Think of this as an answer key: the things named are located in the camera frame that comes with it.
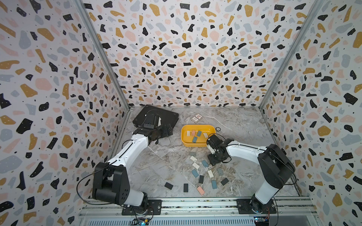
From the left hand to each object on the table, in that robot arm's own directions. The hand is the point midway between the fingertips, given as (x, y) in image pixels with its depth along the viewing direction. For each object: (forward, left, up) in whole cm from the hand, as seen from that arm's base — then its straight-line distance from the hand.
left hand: (168, 130), depth 87 cm
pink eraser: (+8, -16, -14) cm, 23 cm away
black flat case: (+23, +4, -13) cm, 26 cm away
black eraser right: (-26, -33, -16) cm, 45 cm away
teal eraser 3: (-15, -23, -16) cm, 32 cm away
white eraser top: (-12, -15, -16) cm, 25 cm away
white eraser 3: (-22, -26, -16) cm, 37 cm away
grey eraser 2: (-20, -32, -17) cm, 41 cm away
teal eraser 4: (-27, -27, -16) cm, 42 cm away
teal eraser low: (-21, -16, -16) cm, 31 cm away
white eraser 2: (-16, -17, -15) cm, 28 cm away
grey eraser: (-8, -15, -16) cm, 23 cm away
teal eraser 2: (+9, -20, -16) cm, 27 cm away
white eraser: (+8, -12, -14) cm, 20 cm away
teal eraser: (+3, -17, -15) cm, 23 cm away
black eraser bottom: (-29, -10, -15) cm, 34 cm away
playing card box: (+22, -19, -15) cm, 33 cm away
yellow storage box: (+7, -18, -15) cm, 25 cm away
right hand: (-13, -29, -16) cm, 35 cm away
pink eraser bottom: (-31, -19, -16) cm, 39 cm away
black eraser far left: (-28, 0, -16) cm, 32 cm away
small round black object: (+12, -35, -16) cm, 41 cm away
